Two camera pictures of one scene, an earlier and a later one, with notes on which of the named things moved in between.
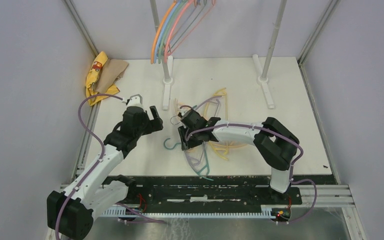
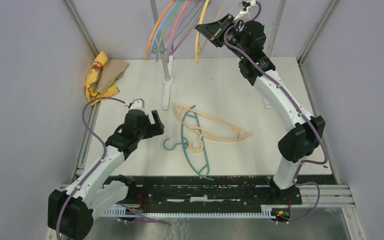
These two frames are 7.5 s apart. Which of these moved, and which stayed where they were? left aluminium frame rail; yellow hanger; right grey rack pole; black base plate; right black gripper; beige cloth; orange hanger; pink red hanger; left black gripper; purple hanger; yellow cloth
Moved: right black gripper; yellow hanger; orange hanger; pink red hanger; purple hanger
Stayed: black base plate; beige cloth; left aluminium frame rail; yellow cloth; right grey rack pole; left black gripper
